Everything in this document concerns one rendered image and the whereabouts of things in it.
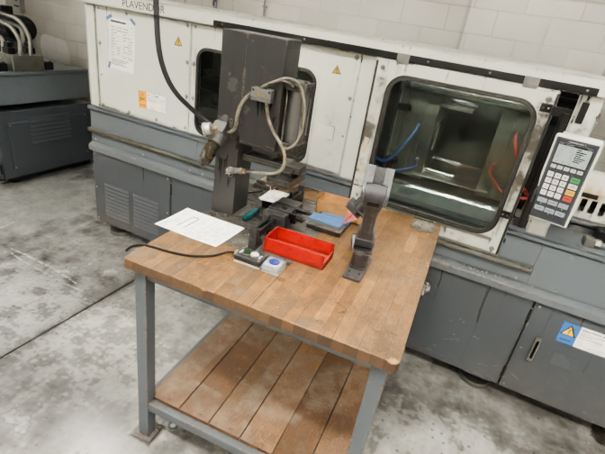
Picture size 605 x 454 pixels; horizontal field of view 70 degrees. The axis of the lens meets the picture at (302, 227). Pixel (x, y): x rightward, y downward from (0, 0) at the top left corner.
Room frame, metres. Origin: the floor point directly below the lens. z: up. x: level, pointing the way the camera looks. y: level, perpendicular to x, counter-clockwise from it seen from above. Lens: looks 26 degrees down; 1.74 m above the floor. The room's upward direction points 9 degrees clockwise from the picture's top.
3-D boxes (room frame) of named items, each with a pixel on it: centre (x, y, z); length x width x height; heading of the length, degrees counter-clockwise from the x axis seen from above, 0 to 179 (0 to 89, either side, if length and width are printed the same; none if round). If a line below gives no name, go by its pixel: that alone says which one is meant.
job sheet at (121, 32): (2.89, 1.32, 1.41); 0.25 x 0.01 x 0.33; 68
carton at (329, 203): (1.94, -0.19, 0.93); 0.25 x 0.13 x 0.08; 71
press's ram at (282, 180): (1.74, 0.16, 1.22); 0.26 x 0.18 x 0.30; 71
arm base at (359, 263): (1.45, -0.23, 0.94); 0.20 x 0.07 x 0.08; 161
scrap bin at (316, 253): (1.49, 0.00, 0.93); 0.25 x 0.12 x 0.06; 71
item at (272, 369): (1.64, -0.04, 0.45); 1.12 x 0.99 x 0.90; 161
